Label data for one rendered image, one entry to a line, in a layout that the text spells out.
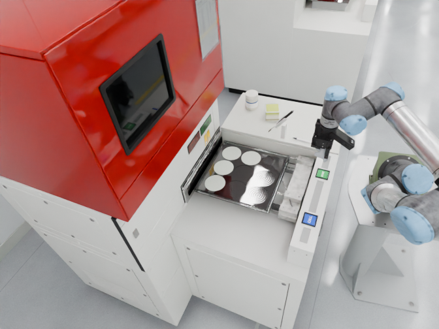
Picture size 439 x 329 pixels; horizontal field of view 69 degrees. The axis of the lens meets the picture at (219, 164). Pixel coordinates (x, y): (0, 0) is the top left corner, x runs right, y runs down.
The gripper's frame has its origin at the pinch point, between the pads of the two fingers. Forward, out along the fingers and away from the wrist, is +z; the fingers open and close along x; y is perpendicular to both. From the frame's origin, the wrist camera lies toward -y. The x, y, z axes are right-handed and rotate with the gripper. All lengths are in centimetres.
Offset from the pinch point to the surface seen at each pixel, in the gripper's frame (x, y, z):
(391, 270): -16, -53, 99
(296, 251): 39.9, 0.9, 12.8
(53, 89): 66, 54, -67
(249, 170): 3.7, 34.1, 16.1
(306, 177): -2.6, 7.4, 18.0
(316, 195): 12.3, 0.0, 10.4
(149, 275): 66, 57, 28
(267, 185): 9.8, 22.9, 16.1
